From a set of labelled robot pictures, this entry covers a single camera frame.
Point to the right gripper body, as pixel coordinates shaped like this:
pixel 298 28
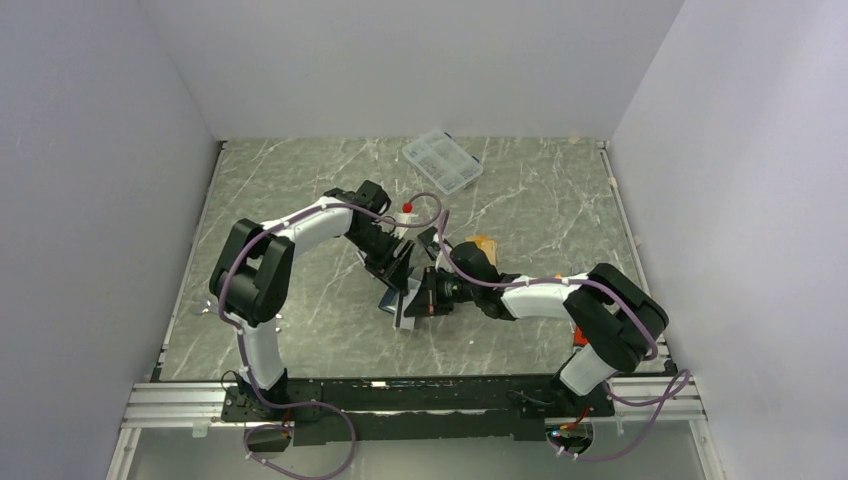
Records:
pixel 450 289

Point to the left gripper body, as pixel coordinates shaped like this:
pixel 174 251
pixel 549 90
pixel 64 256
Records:
pixel 379 249

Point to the blue leather card holder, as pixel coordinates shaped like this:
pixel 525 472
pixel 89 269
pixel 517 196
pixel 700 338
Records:
pixel 395 303

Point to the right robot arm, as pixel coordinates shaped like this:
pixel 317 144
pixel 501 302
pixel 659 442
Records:
pixel 619 320

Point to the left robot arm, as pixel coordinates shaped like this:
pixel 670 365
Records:
pixel 251 277

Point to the black card stack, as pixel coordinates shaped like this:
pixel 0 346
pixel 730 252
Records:
pixel 428 239

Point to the orange card stack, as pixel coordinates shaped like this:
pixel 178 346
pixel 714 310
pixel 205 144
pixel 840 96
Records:
pixel 487 245

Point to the clear plastic organizer box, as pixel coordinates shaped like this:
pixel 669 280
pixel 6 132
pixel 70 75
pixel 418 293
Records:
pixel 444 162

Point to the red tool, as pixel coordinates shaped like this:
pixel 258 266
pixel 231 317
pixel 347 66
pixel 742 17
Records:
pixel 579 340

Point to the black base frame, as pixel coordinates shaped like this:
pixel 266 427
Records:
pixel 323 410

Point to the aluminium rail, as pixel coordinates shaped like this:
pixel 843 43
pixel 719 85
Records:
pixel 192 405

